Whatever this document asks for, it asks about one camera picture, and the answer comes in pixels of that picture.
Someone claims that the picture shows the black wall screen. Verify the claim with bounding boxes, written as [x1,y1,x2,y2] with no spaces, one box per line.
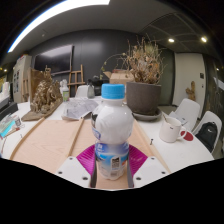
[33,44,74,76]

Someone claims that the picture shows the bright ceiling light panel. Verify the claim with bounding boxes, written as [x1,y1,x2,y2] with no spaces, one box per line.
[7,0,111,54]

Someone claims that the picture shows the wooden figure sculpture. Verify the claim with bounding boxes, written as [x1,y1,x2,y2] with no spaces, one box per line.
[185,80,197,102]

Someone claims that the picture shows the light wooden drawing board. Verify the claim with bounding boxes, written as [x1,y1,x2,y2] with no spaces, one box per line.
[9,116,172,174]

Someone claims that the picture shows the wooden easel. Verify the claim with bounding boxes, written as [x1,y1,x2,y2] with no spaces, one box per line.
[67,64,86,98]

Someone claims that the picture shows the white bottle with blue cap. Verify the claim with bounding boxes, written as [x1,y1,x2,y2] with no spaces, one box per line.
[90,83,135,181]

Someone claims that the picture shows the teal packet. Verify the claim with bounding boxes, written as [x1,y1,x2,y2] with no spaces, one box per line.
[0,114,23,139]

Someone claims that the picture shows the black backpack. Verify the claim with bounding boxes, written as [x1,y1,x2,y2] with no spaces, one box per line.
[194,121,219,154]

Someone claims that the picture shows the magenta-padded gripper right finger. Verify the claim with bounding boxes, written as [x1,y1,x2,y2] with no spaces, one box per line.
[125,144,171,189]

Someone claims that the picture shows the white cabinet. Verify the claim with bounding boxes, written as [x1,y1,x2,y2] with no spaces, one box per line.
[12,54,33,104]

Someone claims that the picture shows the dried plant in grey pot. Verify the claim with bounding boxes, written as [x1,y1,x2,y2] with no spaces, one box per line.
[118,34,167,117]

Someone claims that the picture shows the recessed ceiling lights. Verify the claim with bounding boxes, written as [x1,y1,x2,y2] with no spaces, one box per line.
[168,36,208,44]

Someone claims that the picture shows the crumpled clear plastic bag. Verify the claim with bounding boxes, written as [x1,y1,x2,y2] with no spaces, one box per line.
[61,96,99,121]

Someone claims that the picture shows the white mug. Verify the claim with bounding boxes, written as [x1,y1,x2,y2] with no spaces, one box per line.
[158,116,188,144]

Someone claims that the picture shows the grey plant saucer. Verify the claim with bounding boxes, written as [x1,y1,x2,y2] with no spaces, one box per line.
[131,108,163,122]

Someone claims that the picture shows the white bottle with green label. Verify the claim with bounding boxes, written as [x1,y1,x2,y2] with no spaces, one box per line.
[59,79,71,103]

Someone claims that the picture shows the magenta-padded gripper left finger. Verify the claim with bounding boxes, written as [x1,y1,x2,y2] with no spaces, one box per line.
[54,143,98,189]

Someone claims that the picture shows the dark double door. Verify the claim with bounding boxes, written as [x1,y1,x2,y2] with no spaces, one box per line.
[159,49,176,106]

